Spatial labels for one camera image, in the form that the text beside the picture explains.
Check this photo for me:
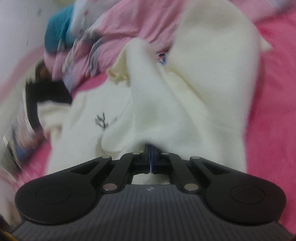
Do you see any black folded garment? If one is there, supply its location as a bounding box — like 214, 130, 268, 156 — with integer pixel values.
24, 80, 73, 130

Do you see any pink and white headboard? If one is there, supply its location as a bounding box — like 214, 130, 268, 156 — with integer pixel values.
0, 45, 45, 139

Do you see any pink floral blanket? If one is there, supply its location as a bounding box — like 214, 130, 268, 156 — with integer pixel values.
14, 9, 296, 232

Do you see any stack of folded clothes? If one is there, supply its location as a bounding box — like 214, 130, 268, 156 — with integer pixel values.
2, 93, 48, 167

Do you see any cream white sweater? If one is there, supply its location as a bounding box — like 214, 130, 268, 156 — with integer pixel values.
37, 0, 274, 186

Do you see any pink patterned quilt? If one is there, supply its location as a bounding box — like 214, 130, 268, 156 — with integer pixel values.
44, 0, 192, 92

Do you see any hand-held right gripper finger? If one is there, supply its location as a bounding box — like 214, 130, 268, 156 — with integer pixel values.
150, 144, 228, 193
70, 144, 151, 193

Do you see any teal pillow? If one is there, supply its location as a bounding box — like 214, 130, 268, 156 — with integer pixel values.
45, 6, 77, 53

